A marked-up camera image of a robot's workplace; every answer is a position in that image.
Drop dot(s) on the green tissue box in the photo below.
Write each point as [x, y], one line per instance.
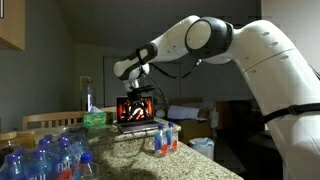
[95, 119]

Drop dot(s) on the laptop showing fireplace video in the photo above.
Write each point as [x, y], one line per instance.
[140, 126]

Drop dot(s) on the white trash bin with bag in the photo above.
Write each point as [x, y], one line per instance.
[201, 146]

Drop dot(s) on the small white round object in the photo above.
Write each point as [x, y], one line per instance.
[160, 113]

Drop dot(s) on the brown cardboard box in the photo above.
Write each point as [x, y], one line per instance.
[190, 128]

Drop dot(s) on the light wooden chair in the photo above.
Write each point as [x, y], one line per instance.
[50, 115]

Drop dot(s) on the white papers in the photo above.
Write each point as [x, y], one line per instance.
[181, 112]

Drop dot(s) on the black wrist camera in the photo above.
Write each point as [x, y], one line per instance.
[145, 89]

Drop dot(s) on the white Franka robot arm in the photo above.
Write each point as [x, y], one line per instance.
[273, 66]

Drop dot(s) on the clear bottle behind tissue box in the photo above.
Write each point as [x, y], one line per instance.
[90, 96]

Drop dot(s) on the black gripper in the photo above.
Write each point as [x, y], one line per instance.
[136, 98]

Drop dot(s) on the wooden wall cabinet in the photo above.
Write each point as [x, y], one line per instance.
[11, 23]

